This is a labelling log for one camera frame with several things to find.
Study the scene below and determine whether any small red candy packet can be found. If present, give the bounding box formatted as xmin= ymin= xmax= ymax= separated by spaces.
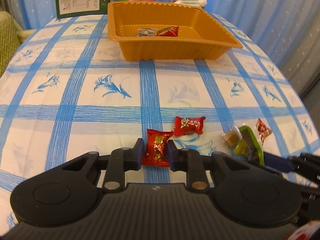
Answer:
xmin=142 ymin=129 xmax=174 ymax=167

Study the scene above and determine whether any small red candy top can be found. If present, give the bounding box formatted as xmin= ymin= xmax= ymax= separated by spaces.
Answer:
xmin=174 ymin=116 xmax=206 ymax=137

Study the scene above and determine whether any white green snack bag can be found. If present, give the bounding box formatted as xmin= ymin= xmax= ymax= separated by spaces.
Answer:
xmin=233 ymin=125 xmax=265 ymax=166

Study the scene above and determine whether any red gold foil candy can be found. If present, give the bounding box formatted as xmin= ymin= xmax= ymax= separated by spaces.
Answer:
xmin=255 ymin=118 xmax=272 ymax=143

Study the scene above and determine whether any clear brown candy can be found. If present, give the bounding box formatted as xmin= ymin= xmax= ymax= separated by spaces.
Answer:
xmin=221 ymin=126 xmax=242 ymax=148

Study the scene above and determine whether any large red snack packet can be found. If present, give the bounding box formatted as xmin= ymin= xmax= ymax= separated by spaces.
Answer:
xmin=156 ymin=25 xmax=179 ymax=37

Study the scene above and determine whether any clear dark snack packet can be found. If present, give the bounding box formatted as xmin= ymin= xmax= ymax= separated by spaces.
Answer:
xmin=137 ymin=28 xmax=158 ymax=37

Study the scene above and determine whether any blue checked floral tablecloth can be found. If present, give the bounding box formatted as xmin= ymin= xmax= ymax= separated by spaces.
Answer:
xmin=1 ymin=15 xmax=319 ymax=234

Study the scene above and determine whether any orange plastic tray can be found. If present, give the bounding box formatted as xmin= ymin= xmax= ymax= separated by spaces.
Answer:
xmin=107 ymin=2 xmax=242 ymax=61

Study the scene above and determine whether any blue star curtain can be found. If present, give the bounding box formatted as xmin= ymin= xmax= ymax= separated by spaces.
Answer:
xmin=0 ymin=0 xmax=320 ymax=98

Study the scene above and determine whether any pale green sofa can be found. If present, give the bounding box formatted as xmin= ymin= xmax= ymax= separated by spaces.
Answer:
xmin=0 ymin=10 xmax=37 ymax=78

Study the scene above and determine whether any green chevron cushion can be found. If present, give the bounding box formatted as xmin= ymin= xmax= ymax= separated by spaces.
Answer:
xmin=0 ymin=17 xmax=22 ymax=77

